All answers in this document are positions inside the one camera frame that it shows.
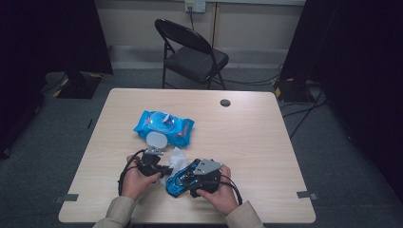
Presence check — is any blue and black toy car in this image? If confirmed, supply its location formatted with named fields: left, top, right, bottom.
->
left=165, top=158, right=207, bottom=199

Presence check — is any person's left hand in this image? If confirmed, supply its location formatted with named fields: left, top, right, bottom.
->
left=121, top=154, right=162, bottom=201

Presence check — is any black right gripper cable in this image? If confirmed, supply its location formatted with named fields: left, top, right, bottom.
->
left=218, top=174, right=244, bottom=206

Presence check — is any black floor cable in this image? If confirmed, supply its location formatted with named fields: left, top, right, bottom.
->
left=218, top=63, right=283, bottom=86
left=281, top=88, right=327, bottom=141

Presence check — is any grey tape strip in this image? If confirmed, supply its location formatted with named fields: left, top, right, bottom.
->
left=297, top=190, right=317, bottom=200
left=54, top=193, right=80, bottom=203

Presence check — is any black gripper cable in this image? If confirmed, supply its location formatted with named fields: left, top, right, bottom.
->
left=117, top=148, right=148, bottom=197
left=218, top=174, right=244, bottom=206

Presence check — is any person's right hand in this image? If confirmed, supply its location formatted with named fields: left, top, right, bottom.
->
left=195, top=164, right=240, bottom=217

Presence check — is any white wall socket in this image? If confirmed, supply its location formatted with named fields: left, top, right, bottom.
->
left=184, top=0, right=207, bottom=13

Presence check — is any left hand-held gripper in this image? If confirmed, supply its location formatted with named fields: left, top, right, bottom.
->
left=136, top=145, right=174, bottom=179

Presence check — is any black curtain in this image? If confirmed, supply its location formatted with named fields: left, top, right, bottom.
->
left=279, top=0, right=403, bottom=203
left=0, top=0, right=114, bottom=160

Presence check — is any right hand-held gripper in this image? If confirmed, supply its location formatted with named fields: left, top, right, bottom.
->
left=180, top=158, right=224, bottom=199

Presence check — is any blue wet wipes pack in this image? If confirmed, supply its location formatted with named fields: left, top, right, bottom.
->
left=133, top=109, right=196, bottom=149

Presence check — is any white wet wipe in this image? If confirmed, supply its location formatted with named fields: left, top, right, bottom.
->
left=160, top=146, right=190, bottom=186

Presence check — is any black stand base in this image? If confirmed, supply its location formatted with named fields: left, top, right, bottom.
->
left=273, top=77, right=317, bottom=103
left=56, top=70, right=103, bottom=100

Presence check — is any black folding chair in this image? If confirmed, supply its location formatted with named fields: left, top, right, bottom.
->
left=154, top=18, right=230, bottom=90

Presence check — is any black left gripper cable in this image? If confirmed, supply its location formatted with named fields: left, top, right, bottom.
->
left=117, top=148, right=148, bottom=197

